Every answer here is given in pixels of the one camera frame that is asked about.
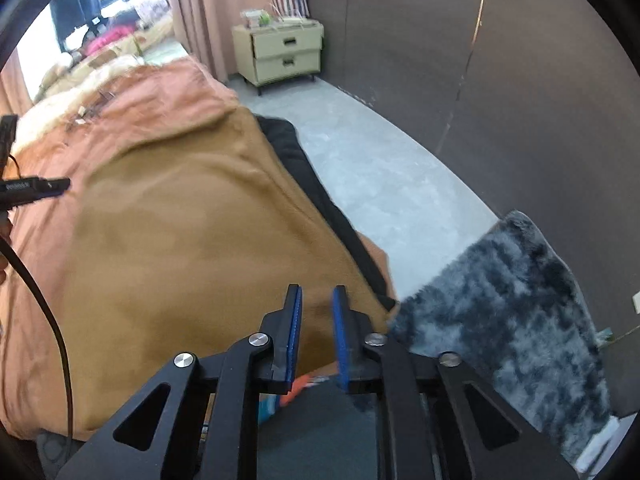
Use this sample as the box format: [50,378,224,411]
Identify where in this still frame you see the dark hanging coat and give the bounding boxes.
[50,0,103,36]

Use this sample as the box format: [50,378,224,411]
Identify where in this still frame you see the small white green box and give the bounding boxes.
[241,8,273,29]

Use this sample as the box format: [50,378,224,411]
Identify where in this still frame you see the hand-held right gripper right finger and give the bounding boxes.
[332,285,581,480]

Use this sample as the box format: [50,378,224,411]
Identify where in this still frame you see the orange blanket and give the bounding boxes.
[0,55,391,441]

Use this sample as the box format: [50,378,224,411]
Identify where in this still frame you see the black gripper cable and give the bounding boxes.
[0,210,73,441]

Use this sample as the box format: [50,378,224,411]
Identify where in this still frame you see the pile of clothes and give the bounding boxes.
[135,0,171,20]

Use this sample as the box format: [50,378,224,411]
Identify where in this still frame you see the brown t-shirt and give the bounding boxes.
[65,107,396,433]

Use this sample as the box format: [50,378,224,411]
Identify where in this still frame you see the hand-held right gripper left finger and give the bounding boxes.
[55,284,304,480]

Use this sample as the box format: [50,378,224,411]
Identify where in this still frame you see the white duvet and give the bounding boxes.
[10,55,151,146]

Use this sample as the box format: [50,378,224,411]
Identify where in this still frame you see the black folded cloth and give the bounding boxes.
[255,115,398,311]

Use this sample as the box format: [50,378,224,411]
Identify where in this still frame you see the black cable bundle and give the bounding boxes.
[65,87,118,128]

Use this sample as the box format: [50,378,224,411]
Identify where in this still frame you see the pink curtain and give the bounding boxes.
[167,0,291,83]
[0,57,26,116]

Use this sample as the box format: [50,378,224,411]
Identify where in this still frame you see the grey fluffy rug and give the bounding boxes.
[387,210,616,471]

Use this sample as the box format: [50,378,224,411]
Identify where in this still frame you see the cream nightstand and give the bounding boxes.
[231,17,326,96]

